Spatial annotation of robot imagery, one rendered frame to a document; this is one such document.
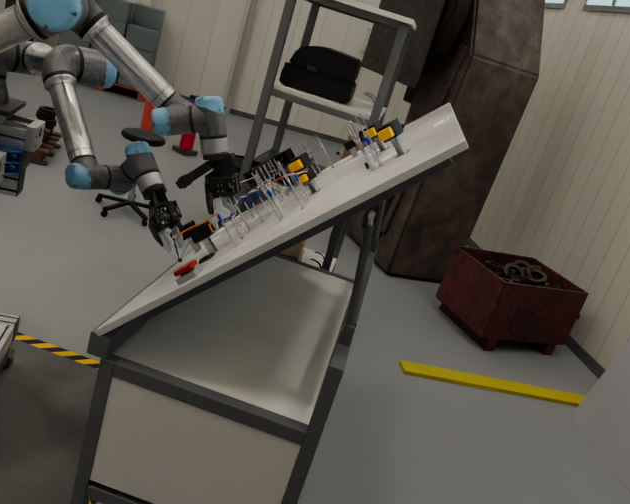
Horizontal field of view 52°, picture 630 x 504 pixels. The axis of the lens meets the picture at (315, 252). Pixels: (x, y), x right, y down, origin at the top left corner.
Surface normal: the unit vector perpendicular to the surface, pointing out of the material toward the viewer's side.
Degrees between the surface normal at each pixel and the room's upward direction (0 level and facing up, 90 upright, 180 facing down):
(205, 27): 90
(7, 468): 0
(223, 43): 90
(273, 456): 90
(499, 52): 64
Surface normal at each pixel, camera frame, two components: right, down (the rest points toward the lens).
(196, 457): -0.17, 0.29
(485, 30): 0.43, -0.04
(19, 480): 0.29, -0.90
